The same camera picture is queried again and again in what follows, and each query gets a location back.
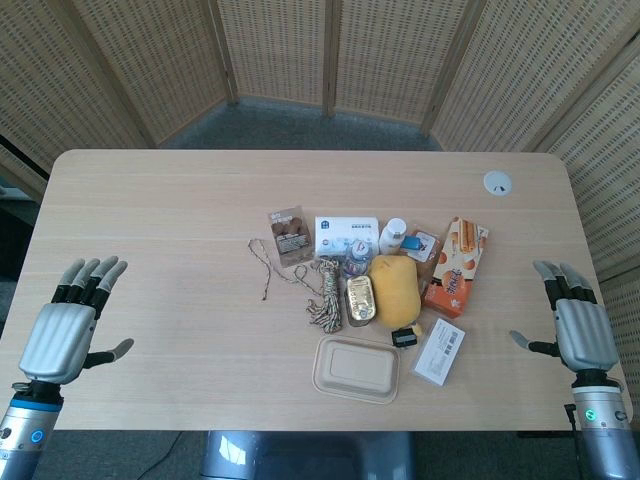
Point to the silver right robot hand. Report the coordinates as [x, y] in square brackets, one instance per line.
[585, 332]

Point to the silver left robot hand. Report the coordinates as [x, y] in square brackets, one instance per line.
[55, 340]

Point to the transparent plastic box brown contents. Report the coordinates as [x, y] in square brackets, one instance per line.
[288, 235]

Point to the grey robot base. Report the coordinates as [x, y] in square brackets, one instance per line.
[305, 457]

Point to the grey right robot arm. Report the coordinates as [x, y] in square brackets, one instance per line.
[602, 425]

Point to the orange biscuit box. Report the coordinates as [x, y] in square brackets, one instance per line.
[452, 275]

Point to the flat white labelled box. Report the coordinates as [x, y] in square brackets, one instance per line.
[439, 352]

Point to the white cardboard box blue print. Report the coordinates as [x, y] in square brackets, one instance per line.
[345, 230]

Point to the small black yellow gadget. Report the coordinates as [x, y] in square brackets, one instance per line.
[404, 337]

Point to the yellow squash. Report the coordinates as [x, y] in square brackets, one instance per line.
[395, 290]

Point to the white pill bottle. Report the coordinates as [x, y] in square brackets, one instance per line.
[391, 237]

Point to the thin multicolour twine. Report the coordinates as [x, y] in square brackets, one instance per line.
[267, 272]

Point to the gold tin can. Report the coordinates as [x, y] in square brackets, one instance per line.
[361, 300]

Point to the beige pulp tray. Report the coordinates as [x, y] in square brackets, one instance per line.
[356, 370]

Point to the small clear water bottle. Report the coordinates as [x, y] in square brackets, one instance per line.
[357, 260]

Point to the bamboo folding screen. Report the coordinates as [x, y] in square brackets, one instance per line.
[150, 60]

